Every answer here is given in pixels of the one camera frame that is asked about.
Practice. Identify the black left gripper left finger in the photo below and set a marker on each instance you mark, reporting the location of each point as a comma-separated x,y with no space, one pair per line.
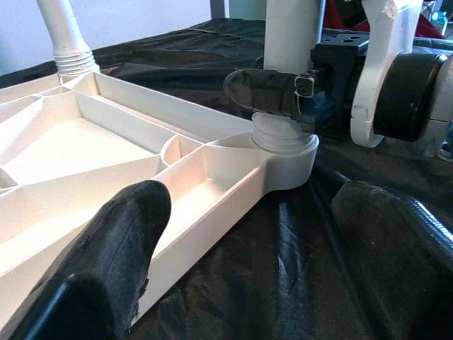
88,276

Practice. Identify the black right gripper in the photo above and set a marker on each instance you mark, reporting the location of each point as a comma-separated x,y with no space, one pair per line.
332,60

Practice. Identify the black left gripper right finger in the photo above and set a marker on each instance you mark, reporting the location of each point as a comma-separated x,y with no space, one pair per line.
400,262

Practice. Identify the white plastic table leg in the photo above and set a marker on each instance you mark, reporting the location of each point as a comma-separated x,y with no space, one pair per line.
63,28
288,35

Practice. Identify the white plastic table top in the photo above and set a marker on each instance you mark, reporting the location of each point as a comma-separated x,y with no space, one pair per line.
88,148

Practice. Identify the black plastic sheet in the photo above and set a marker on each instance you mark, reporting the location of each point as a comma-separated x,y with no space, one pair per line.
265,265

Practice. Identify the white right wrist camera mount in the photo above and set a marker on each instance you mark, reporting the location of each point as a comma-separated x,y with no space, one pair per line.
385,35

